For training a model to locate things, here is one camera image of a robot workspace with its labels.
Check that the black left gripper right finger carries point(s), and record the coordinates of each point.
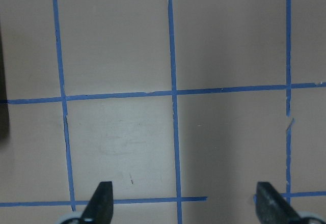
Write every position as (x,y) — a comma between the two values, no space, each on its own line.
(270,205)

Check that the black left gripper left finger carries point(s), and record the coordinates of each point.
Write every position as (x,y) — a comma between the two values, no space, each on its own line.
(100,206)

